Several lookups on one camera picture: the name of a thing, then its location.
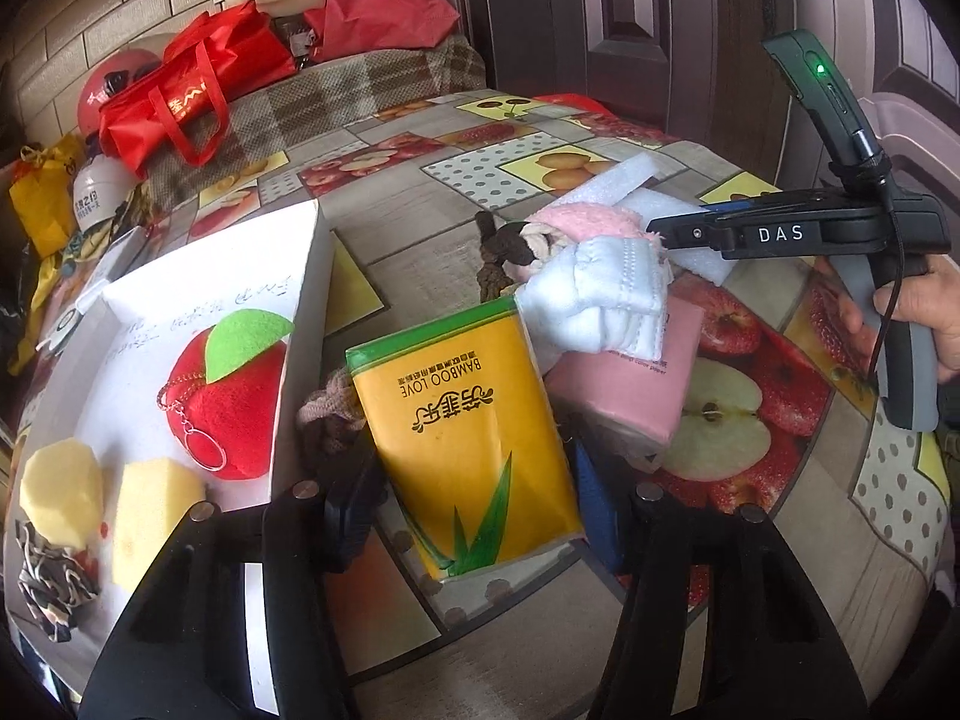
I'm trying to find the white cardboard tray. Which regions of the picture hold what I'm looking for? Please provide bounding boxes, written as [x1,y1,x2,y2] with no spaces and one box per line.
[3,196,335,717]

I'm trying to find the red plush apple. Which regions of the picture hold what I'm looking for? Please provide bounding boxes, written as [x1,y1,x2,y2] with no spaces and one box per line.
[156,309,293,481]

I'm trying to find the black white patterned scrunchie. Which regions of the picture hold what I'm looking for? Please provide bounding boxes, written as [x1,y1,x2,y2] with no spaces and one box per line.
[16,522,99,644]

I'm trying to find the pink tissue pack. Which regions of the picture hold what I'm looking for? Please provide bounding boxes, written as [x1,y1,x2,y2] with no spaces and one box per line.
[545,296,704,457]

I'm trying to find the white round device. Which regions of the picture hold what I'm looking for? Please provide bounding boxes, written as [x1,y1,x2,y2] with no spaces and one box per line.
[36,305,83,353]

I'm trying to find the yellow bag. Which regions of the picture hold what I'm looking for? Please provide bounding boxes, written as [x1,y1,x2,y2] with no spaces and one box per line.
[10,133,85,259]

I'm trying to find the white foam block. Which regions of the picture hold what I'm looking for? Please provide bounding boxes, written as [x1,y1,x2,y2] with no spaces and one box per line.
[547,153,701,231]

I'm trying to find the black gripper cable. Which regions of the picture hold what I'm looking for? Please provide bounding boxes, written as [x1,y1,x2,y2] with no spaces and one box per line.
[839,148,913,384]

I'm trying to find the red helmet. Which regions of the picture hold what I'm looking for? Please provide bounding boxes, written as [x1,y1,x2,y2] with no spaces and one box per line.
[76,49,161,138]

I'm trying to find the shiny red tote bag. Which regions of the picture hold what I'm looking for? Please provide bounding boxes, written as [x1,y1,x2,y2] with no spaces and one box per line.
[99,0,296,177]

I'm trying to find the white power bank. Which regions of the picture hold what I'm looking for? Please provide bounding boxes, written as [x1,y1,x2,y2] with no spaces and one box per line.
[73,226,148,314]

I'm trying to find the white face masks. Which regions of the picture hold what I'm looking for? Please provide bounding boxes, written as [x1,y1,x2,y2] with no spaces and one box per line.
[514,238,670,372]

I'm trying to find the yellow bamboo tissue pack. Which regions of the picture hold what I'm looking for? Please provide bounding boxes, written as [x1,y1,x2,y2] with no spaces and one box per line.
[345,296,583,582]

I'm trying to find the red fabric bag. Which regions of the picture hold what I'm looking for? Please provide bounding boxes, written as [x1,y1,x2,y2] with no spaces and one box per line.
[304,0,459,62]

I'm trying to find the fruit pattern tablecloth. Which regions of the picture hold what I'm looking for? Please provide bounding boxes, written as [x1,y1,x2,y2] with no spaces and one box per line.
[7,98,950,718]

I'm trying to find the yellow green sponge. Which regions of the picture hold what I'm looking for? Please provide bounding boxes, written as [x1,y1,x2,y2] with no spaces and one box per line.
[110,458,205,592]

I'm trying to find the mauve braided scrunchie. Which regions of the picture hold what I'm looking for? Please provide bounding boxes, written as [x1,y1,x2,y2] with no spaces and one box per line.
[296,367,366,455]

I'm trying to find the pink fluffy plush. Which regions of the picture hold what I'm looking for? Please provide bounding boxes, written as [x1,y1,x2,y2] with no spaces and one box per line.
[519,203,662,260]

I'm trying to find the dark blue scrunchie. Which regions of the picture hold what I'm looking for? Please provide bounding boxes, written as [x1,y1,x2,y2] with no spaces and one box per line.
[324,444,386,574]

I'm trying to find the brown beige braided scrunchie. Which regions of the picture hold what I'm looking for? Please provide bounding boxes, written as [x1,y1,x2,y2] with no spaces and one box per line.
[473,210,573,302]

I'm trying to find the person right hand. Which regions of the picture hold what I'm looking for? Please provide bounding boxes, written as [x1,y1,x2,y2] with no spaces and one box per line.
[838,255,960,383]

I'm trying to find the white helmet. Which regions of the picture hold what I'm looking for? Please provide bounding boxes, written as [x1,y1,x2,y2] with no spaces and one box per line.
[73,154,140,232]

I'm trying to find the plaid covered sofa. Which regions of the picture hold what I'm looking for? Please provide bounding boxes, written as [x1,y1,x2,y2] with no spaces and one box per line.
[145,34,487,210]

